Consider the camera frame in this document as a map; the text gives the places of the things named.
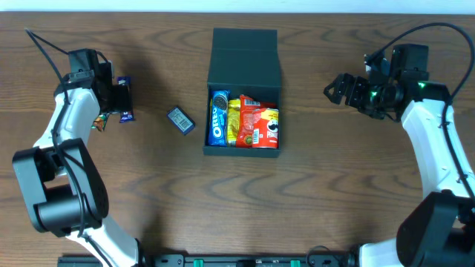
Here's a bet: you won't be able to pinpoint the KitKat chocolate bar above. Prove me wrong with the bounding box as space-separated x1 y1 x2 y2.
91 113 110 132

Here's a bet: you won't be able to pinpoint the purple Dairy Milk bar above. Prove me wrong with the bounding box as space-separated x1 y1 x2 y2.
117 76 135 123

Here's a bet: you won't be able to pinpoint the red Pringles can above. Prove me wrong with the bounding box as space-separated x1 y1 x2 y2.
252 108 279 149

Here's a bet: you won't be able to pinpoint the red snack bag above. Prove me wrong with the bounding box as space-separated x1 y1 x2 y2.
236 94 276 148

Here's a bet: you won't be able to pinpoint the black gift box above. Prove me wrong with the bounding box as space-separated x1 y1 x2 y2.
203 28 282 158

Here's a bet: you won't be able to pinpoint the small dark blue packet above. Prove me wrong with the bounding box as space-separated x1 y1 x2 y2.
166 106 195 136

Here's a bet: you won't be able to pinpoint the yellow snack bag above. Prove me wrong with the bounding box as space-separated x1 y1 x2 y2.
226 99 240 147

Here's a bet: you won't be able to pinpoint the blue Oreo cookie pack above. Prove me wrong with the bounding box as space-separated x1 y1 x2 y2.
208 90 230 147

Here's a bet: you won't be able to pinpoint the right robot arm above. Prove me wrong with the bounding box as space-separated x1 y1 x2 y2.
324 44 474 266

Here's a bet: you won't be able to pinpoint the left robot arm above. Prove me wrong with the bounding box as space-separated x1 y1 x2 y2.
12 49 146 266

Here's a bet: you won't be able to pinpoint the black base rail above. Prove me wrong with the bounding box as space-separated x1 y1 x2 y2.
57 253 361 267

